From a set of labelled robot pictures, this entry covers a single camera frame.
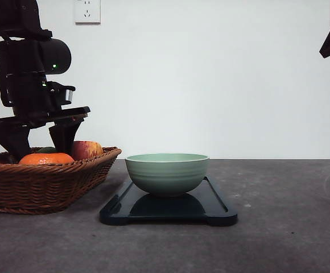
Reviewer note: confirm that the red yellow apple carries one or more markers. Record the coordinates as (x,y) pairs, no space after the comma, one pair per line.
(85,149)

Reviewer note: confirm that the orange fruit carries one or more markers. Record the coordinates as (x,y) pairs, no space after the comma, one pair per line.
(46,158)

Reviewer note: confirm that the white wall socket left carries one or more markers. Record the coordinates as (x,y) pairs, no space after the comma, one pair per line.
(87,13)

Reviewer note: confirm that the brown wicker basket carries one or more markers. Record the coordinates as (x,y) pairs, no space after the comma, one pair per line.
(44,180)

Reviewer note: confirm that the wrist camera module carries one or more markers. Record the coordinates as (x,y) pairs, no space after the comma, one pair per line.
(58,91)

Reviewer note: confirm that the dark red plum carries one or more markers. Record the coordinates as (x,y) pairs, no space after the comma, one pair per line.
(6,158)

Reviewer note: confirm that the green ceramic bowl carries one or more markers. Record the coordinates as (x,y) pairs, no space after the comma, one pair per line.
(167,174)

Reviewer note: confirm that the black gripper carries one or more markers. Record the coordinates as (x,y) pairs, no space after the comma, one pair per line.
(35,101)

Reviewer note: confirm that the dark blue rectangular tray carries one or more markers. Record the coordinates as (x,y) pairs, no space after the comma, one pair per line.
(204,204)

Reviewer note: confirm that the green avocado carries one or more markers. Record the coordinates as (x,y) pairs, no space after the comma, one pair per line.
(47,150)

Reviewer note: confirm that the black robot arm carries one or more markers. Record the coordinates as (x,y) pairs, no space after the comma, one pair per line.
(27,57)

